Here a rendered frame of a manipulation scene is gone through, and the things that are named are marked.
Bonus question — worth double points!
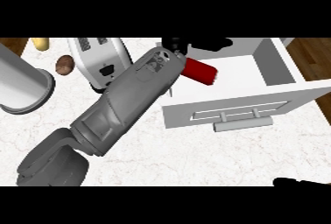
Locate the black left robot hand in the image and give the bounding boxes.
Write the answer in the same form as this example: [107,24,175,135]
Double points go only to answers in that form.
[162,37,236,57]

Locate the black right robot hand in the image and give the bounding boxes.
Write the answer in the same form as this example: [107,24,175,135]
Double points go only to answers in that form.
[274,177,331,187]

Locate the red can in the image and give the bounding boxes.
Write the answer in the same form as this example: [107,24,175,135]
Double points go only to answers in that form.
[179,57,221,87]

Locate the white open drawer box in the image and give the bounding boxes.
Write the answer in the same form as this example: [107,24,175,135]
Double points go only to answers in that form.
[156,37,331,108]

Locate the white drawer front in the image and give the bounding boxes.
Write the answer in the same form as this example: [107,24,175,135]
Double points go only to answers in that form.
[160,80,331,130]

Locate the white toaster appliance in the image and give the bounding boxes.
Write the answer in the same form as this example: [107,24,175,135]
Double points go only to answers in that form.
[67,37,137,95]

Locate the brown potato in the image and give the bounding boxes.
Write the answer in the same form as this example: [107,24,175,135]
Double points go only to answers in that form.
[55,54,78,76]

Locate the grey cylindrical container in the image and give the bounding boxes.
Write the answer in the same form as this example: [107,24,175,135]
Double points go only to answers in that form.
[0,43,58,116]

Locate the grey drawer handle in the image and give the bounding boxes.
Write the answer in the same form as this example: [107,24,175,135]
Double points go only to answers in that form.
[212,108,276,133]

